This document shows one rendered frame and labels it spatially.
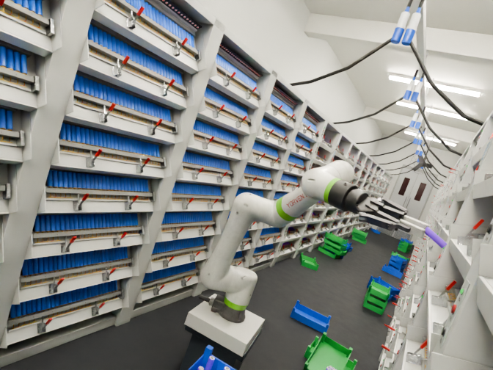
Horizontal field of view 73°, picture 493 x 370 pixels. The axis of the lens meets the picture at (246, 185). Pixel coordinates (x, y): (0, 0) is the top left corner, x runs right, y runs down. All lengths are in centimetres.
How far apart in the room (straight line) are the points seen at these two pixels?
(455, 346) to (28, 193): 131
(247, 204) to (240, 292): 48
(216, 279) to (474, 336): 119
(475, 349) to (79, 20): 137
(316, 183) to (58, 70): 95
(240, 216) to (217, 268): 29
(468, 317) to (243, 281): 120
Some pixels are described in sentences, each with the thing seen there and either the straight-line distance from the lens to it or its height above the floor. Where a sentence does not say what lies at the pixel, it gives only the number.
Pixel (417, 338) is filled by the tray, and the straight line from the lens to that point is 142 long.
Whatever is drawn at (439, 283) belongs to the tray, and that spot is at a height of 96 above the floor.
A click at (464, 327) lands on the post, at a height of 103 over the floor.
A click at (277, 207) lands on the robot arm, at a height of 97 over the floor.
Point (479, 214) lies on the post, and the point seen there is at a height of 123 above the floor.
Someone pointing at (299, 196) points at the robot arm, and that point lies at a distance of 139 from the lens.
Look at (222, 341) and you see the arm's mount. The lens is 171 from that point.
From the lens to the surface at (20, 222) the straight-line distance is 147.
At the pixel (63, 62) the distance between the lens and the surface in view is 136.
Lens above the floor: 119
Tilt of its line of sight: 7 degrees down
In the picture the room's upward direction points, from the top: 19 degrees clockwise
